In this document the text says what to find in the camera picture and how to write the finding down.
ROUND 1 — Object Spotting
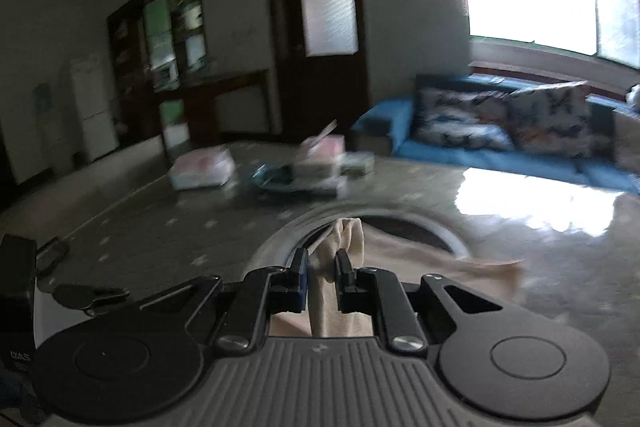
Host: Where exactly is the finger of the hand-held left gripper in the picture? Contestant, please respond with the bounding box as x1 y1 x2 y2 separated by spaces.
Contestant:
36 241 68 275
51 283 132 317

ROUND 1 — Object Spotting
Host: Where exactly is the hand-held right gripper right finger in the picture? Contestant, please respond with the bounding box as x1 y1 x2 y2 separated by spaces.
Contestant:
334 248 507 353

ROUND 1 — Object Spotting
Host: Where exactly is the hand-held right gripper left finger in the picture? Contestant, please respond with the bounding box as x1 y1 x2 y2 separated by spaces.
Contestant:
137 247 308 353

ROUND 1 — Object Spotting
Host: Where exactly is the cream long-sleeve shirt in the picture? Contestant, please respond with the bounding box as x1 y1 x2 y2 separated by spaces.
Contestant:
272 217 526 340

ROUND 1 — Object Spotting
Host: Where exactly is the round black inset cooktop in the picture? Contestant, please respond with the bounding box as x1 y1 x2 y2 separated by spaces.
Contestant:
287 207 471 260

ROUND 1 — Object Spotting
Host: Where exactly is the blue smartwatch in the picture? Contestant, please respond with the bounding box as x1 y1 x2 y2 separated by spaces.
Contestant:
251 163 297 194

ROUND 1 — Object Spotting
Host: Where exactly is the clear plastic container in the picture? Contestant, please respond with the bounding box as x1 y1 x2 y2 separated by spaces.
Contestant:
342 152 376 176

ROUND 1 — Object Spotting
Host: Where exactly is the white and pink tissue box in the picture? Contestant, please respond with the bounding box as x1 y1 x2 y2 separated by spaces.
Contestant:
295 121 347 178

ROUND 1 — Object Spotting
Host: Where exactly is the soft white tissue pack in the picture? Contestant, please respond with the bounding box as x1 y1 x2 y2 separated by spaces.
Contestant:
167 146 234 190

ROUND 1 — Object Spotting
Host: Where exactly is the blue sofa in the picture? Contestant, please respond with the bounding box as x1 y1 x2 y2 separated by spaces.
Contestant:
350 74 640 194

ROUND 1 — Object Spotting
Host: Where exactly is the white refrigerator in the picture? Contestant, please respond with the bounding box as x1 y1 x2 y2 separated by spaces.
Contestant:
69 53 120 164

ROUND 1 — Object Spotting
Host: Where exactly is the flat butterfly print pillow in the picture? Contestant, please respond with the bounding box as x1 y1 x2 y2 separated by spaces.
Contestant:
415 87 516 151

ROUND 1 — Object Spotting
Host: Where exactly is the dark wooden sideboard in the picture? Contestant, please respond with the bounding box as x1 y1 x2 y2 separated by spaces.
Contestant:
159 69 272 145

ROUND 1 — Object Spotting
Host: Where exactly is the dark wooden door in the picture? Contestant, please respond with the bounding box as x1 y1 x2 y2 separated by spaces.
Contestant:
262 0 372 144

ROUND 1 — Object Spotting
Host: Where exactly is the dark wooden display cabinet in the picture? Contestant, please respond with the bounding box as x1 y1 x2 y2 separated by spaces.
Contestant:
106 0 210 142

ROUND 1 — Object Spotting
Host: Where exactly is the square butterfly print pillow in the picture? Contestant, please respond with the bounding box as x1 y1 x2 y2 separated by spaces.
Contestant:
505 82 597 160

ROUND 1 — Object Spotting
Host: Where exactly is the grey pillow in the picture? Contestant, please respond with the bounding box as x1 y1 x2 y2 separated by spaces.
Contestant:
614 111 640 172

